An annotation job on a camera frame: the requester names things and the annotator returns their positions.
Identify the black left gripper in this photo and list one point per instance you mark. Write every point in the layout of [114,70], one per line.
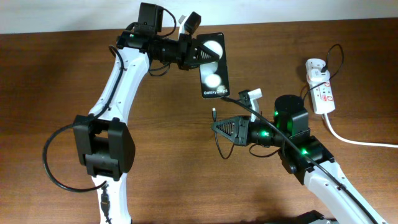
[185,51]

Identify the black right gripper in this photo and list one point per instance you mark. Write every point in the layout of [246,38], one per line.
[242,130]

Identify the black Galaxy flip phone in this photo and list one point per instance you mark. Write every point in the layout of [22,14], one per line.
[214,75]

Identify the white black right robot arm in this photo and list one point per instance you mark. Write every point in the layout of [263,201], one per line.
[301,154]

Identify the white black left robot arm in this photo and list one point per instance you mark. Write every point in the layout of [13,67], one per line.
[104,144]

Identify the white charger adapter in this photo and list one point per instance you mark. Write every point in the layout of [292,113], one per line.
[317,76]

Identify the white power strip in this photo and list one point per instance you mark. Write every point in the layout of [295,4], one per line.
[321,93]

